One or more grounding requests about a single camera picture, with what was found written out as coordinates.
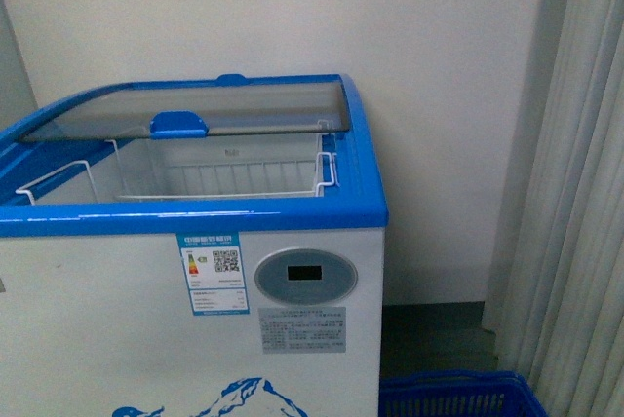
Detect glass sliding lid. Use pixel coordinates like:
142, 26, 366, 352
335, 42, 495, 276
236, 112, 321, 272
111, 111, 352, 140
21, 75, 350, 142

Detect white chest freezer blue rim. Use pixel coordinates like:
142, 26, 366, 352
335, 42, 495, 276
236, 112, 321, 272
1, 74, 388, 416

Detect blue plastic shopping basket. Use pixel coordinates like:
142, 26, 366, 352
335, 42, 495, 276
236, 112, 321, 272
378, 370, 547, 417

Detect white vertical blinds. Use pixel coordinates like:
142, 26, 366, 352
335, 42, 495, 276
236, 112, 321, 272
482, 0, 623, 416

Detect grey metal cabinet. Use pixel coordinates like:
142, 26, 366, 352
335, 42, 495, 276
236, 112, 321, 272
1, 0, 38, 130

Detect white wire freezer basket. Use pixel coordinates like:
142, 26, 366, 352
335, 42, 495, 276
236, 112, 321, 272
1, 119, 340, 206

